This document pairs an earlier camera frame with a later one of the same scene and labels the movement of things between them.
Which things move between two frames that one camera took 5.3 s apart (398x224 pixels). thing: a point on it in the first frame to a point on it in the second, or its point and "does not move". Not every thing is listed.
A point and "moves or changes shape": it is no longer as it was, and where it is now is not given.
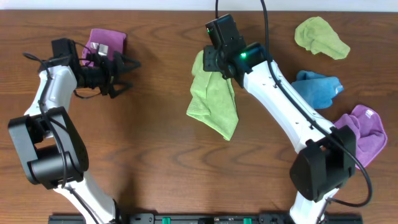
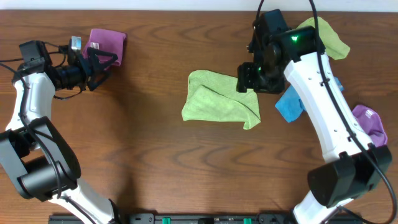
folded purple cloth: x=114 y=40 does not move
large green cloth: x=212 y=99 moves or changes shape
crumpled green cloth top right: x=316 y=35 does not move
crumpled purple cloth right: x=370 y=135 does not move
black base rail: x=204 y=219 does not move
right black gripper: x=208 y=64 to x=245 y=80
